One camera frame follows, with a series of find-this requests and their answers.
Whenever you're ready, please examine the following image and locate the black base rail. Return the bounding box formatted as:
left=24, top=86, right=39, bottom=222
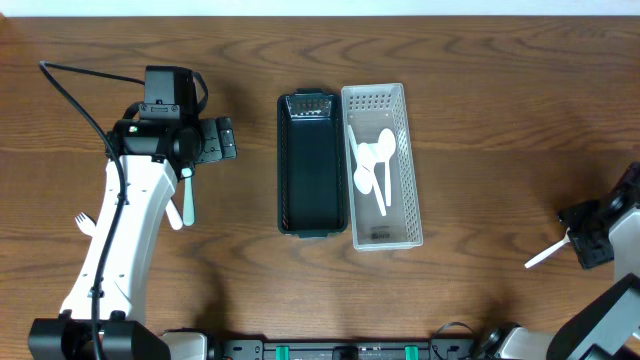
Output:
left=206, top=336, right=485, bottom=360

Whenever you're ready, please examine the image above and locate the clear perforated plastic basket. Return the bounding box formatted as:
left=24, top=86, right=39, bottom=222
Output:
left=341, top=83, right=423, bottom=251

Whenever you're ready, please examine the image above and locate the mint green plastic utensil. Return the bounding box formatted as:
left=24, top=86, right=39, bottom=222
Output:
left=181, top=168, right=196, bottom=226

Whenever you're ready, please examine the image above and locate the dark green plastic tray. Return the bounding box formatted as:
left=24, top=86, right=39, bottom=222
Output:
left=277, top=88, right=349, bottom=238

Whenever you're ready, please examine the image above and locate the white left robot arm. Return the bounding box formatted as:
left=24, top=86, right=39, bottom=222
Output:
left=28, top=117, right=236, bottom=359

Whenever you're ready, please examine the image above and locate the white plastic fork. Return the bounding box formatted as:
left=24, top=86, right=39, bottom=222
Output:
left=74, top=212, right=96, bottom=237

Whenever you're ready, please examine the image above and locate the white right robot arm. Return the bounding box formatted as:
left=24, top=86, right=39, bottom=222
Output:
left=484, top=208, right=639, bottom=360

